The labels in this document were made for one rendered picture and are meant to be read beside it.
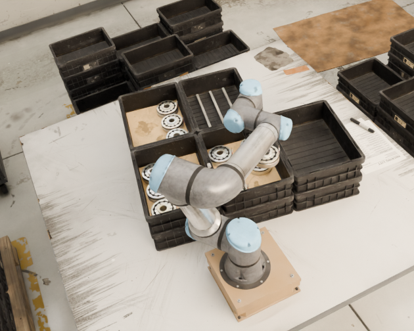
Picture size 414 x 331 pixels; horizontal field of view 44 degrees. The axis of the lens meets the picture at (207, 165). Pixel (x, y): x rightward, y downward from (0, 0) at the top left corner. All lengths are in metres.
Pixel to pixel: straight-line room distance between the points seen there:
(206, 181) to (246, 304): 0.63
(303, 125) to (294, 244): 0.58
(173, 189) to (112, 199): 1.00
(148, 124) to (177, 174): 1.11
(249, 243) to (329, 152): 0.70
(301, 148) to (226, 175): 0.92
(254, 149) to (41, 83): 3.20
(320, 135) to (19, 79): 2.99
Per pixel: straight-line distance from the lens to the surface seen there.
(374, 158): 2.44
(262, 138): 1.57
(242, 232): 1.74
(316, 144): 2.29
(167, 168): 1.41
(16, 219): 3.49
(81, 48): 3.84
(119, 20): 5.08
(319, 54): 4.27
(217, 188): 1.37
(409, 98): 3.29
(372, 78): 3.60
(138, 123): 2.50
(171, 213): 1.96
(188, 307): 1.99
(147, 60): 3.53
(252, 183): 2.14
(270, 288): 1.89
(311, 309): 1.96
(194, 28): 3.73
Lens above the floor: 2.43
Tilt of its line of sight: 46 degrees down
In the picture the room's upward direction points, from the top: 10 degrees counter-clockwise
